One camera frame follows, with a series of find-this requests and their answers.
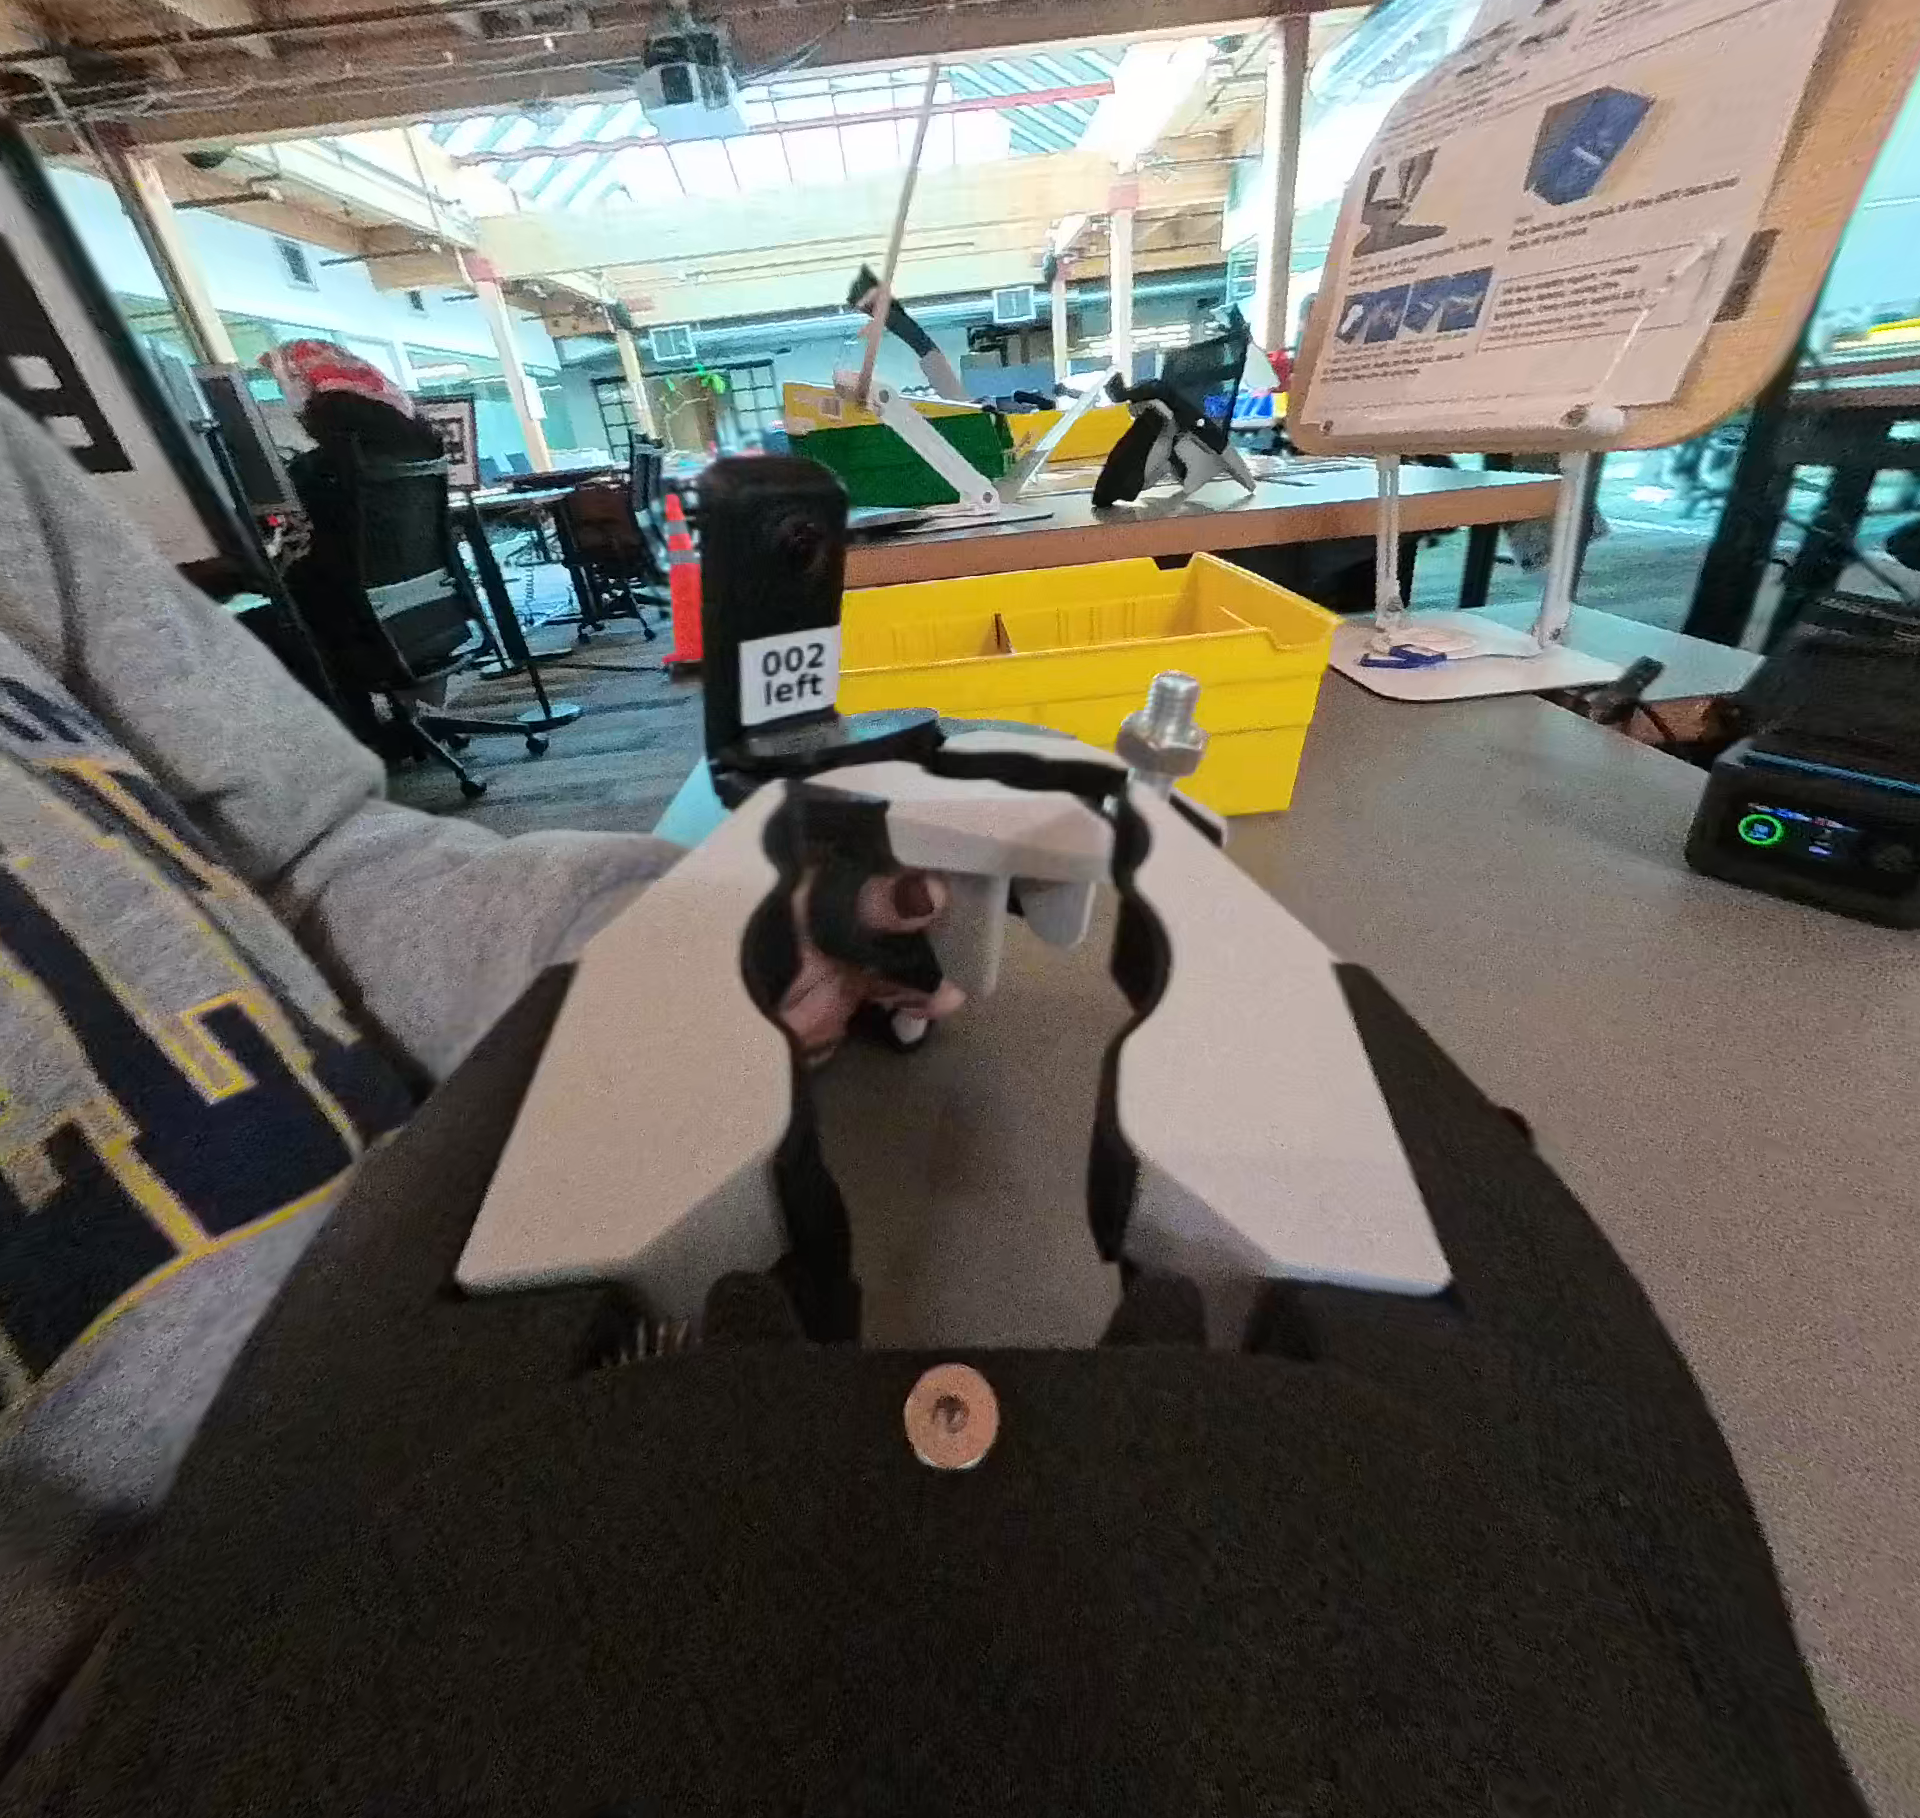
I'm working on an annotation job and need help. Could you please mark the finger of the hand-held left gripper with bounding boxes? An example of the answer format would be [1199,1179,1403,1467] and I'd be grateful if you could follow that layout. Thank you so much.
[876,782,1123,886]
[937,727,1131,800]

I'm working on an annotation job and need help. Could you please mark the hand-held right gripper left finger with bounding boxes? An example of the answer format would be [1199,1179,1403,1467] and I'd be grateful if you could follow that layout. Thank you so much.
[454,777,860,1341]

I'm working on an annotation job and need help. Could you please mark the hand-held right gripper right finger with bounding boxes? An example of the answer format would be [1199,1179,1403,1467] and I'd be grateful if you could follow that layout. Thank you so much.
[1083,792,1456,1293]

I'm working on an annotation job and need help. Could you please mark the silver hex bolt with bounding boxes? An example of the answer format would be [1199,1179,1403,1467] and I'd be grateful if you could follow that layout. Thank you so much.
[1133,665,1205,801]

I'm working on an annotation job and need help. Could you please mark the person's left forearm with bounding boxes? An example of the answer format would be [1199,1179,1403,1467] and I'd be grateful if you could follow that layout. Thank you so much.
[0,399,688,1085]

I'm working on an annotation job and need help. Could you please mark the person's left hand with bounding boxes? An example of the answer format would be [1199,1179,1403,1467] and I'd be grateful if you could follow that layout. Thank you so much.
[776,872,970,1064]

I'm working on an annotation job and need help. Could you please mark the yellow plastic bin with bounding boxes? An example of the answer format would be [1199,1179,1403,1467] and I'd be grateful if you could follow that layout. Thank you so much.
[838,553,1339,818]

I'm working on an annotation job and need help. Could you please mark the orange traffic cone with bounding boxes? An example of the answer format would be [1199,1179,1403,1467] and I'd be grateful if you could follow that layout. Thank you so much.
[659,491,708,667]

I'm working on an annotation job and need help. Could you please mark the green yellow bin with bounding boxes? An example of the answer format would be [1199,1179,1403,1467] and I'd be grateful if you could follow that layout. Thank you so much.
[780,381,1022,510]

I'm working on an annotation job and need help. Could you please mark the white articulated stand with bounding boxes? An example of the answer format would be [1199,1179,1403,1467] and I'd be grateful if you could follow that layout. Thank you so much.
[830,62,1050,521]

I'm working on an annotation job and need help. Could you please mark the long grey table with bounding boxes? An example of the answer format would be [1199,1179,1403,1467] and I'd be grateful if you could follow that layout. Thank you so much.
[840,460,1568,591]

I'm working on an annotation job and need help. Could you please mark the black white device on stand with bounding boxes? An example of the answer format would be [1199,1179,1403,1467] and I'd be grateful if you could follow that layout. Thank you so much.
[1092,375,1257,509]

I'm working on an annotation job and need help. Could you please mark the black office chair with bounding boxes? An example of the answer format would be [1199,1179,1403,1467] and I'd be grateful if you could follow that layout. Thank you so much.
[285,437,583,800]

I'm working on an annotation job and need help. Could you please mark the white board stand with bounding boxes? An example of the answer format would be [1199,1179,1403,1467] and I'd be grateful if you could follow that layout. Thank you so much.
[1326,450,1624,701]

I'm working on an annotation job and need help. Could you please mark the person's grey printed sweatshirt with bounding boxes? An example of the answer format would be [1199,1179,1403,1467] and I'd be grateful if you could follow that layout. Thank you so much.
[0,647,452,1549]

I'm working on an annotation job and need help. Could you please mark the black power station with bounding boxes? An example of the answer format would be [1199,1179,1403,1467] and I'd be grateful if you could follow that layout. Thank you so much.
[1683,594,1920,929]

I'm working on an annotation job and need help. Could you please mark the black white marker board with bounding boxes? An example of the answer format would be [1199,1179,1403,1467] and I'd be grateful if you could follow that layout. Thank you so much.
[0,123,226,559]

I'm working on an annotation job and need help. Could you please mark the black framed table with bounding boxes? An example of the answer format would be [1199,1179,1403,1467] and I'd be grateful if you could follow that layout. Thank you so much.
[1678,347,1920,648]

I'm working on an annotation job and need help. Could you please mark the instruction board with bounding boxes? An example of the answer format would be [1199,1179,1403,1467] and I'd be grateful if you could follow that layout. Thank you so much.
[1289,0,1920,455]

